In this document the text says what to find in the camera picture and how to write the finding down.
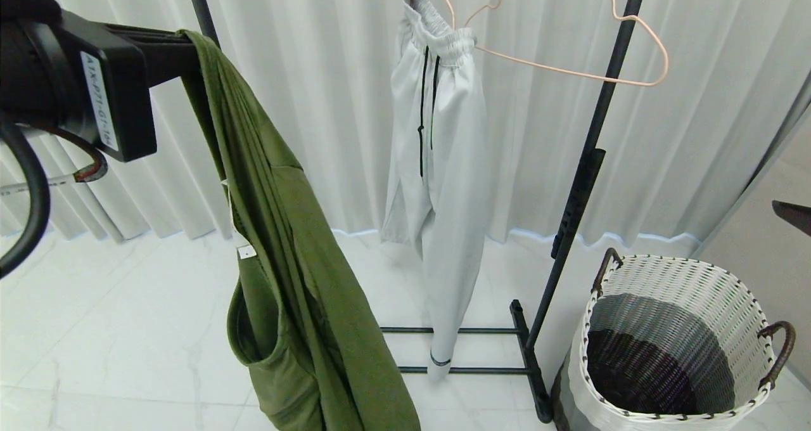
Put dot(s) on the green garment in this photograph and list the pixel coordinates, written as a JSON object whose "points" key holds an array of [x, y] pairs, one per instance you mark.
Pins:
{"points": [[304, 291]]}

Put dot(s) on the white laundry basket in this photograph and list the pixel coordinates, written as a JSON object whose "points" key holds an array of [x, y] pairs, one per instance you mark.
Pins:
{"points": [[633, 279]]}

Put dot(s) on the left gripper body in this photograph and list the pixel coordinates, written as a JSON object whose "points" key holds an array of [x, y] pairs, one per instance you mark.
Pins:
{"points": [[136, 101]]}

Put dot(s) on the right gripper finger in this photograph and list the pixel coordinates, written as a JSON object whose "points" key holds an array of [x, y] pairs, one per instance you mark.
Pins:
{"points": [[795, 215]]}

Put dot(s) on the black clothes rack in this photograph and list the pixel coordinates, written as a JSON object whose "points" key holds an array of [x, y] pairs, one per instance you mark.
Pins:
{"points": [[580, 190]]}

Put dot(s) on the pale grey shorts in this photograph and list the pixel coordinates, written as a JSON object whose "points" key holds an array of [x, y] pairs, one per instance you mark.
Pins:
{"points": [[450, 196]]}

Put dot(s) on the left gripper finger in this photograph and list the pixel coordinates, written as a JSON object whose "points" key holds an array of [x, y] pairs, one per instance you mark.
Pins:
{"points": [[174, 63], [158, 35]]}

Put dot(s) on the white curtain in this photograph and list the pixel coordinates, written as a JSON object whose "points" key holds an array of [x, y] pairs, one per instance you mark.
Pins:
{"points": [[304, 101]]}

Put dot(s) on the pink clothes hanger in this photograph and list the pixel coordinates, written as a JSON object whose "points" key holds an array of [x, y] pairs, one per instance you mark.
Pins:
{"points": [[453, 19], [667, 63]]}

